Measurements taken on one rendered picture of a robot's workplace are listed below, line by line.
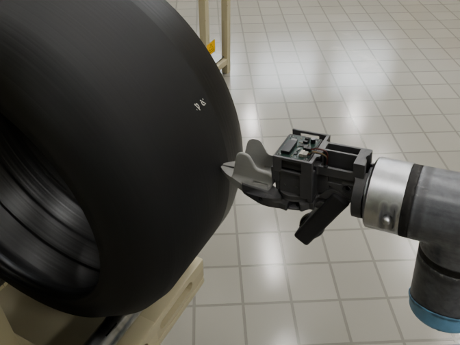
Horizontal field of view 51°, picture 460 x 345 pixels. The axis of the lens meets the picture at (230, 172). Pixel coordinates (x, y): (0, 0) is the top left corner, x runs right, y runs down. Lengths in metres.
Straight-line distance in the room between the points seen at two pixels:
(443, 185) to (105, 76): 0.40
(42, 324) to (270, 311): 1.14
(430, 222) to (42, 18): 0.49
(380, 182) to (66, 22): 0.41
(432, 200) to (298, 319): 1.49
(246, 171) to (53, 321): 0.58
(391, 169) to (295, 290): 1.55
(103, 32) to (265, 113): 2.58
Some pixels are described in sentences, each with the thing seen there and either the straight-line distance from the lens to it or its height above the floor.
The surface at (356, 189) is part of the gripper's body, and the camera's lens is 0.60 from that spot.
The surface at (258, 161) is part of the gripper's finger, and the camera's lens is 0.69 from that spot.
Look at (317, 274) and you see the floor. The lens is 2.17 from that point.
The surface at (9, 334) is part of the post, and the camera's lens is 0.80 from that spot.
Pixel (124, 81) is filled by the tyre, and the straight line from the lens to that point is 0.59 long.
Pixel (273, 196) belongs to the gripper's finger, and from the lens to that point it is 0.64.
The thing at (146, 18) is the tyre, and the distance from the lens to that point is 0.67.
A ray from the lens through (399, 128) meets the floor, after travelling 3.18.
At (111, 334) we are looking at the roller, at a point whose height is 0.92.
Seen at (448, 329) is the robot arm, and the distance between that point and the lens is 0.70.
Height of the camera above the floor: 1.65
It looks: 39 degrees down
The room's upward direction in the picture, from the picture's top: straight up
